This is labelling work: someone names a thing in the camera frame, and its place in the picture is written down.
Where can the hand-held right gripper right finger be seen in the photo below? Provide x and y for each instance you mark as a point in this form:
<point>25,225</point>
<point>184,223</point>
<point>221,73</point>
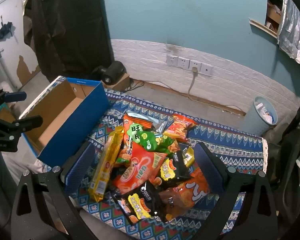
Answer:
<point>210,165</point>

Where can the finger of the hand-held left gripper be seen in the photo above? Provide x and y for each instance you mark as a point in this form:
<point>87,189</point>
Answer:
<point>27,123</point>
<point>15,96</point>

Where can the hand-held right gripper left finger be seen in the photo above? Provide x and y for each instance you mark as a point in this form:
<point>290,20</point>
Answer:
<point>80,165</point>

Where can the small yellow packet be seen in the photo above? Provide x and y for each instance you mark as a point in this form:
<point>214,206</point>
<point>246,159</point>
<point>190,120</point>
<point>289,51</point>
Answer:
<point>189,156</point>

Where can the long yellow biscuit packet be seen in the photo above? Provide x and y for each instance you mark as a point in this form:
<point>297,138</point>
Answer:
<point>105,165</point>

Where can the large orange crisp bag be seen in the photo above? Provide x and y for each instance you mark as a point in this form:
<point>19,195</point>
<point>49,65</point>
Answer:
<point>190,192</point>

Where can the blue cardboard box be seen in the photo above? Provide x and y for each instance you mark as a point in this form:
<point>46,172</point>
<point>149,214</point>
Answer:
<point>72,130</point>

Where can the black yellow snack packet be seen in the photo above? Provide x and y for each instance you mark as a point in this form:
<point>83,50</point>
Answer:
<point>137,200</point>
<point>173,170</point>

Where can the large orange swirl snack bag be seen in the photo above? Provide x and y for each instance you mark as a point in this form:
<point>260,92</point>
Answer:
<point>140,170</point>

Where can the blue patterned tablecloth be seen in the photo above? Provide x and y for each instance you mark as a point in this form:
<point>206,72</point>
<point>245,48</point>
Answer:
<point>227,150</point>

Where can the red fries snack packet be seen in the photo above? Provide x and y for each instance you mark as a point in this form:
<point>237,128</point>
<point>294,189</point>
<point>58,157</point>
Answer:
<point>180,128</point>

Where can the green snack bag orange corner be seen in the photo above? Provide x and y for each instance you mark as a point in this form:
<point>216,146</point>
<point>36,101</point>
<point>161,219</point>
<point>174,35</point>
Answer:
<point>157,142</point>

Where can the light blue trash bin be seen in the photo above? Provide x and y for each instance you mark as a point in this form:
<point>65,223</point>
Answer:
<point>252,122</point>

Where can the silver foil packet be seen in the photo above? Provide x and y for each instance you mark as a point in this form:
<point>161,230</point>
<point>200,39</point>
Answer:
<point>160,125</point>

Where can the green orange rice cracker bag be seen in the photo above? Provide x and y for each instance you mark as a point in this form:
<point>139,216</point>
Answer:
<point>135,131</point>

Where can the orange-red snack bag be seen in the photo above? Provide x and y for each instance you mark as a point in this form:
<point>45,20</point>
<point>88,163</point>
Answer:
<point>137,120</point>

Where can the black curtain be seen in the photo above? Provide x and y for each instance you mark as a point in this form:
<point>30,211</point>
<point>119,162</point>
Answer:
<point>70,30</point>

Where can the small brown cardboard box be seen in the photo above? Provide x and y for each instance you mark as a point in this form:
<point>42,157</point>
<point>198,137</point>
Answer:
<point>123,80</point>

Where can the black round device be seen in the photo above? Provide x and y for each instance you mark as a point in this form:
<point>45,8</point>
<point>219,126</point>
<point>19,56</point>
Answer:
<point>113,72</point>

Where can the wooden ledge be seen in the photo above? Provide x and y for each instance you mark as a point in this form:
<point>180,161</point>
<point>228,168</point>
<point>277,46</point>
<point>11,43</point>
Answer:
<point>262,27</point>

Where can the silver foil curtain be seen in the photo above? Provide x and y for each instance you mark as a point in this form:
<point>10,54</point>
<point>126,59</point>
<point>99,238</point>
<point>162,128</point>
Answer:
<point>292,30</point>

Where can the black wall bracket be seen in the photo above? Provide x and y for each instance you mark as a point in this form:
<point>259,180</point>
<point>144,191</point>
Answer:
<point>5,28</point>

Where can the white wall socket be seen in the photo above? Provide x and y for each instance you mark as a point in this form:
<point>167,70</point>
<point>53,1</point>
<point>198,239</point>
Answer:
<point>172,60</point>
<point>183,63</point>
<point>195,64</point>
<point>206,69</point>

